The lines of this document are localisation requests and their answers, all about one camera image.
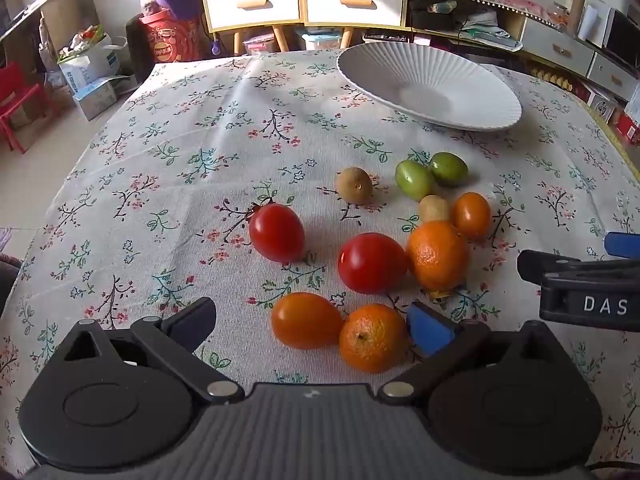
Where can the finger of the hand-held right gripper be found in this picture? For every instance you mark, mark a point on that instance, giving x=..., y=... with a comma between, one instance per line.
x=622, y=245
x=545, y=266

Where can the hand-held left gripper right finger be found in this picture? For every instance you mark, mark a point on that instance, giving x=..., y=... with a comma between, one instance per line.
x=430, y=331

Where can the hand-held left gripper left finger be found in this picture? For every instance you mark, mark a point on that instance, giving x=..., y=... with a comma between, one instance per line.
x=192, y=324

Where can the orange tangerine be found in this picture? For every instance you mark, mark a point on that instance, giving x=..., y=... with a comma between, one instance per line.
x=372, y=337
x=437, y=255

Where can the small orange tomato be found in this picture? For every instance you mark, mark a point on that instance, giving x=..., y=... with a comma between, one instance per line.
x=472, y=215

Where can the red tomato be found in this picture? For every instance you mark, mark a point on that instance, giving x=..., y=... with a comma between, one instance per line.
x=276, y=232
x=372, y=262

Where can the oblong orange tomato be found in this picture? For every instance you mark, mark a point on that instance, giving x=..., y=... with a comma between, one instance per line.
x=306, y=320

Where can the green jujube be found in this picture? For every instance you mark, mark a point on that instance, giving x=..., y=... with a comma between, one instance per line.
x=414, y=180
x=448, y=168

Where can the white ribbed plate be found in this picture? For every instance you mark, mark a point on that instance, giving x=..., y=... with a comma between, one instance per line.
x=430, y=85

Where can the red patterned box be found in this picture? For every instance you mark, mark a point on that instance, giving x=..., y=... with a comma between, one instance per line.
x=627, y=127

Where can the floral tablecloth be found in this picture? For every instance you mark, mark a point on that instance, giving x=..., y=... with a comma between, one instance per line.
x=200, y=160

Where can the stack of egg cartons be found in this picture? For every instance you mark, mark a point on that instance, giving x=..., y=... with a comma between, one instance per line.
x=550, y=79

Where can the low white cabinet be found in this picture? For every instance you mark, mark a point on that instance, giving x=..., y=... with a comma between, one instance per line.
x=560, y=47

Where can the pile of papers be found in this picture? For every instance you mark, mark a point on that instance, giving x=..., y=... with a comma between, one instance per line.
x=490, y=32

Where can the glass jar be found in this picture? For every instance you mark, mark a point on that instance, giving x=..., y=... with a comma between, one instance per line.
x=557, y=14

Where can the blue tissue box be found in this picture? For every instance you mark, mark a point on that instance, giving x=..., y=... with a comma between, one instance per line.
x=96, y=100

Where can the white cardboard box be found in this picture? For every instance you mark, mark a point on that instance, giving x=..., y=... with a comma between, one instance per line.
x=602, y=0

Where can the black bag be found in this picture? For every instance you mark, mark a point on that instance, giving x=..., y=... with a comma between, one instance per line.
x=432, y=15

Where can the clear storage box dark lid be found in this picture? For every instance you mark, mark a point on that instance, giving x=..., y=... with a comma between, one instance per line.
x=385, y=37

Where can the white bag of clutter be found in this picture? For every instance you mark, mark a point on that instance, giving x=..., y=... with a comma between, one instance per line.
x=90, y=62

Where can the red plastic chair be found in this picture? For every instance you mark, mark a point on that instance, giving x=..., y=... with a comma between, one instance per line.
x=17, y=100

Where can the red patterned bucket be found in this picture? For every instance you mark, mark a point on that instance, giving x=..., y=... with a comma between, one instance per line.
x=172, y=37

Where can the clear storage box blue lid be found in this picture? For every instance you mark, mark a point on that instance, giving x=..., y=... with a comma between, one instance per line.
x=320, y=40

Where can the white cabinet drawer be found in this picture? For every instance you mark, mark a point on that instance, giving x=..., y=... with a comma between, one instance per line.
x=252, y=5
x=355, y=2

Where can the wooden shelf unit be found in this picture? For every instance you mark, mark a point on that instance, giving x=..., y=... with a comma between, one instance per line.
x=55, y=5

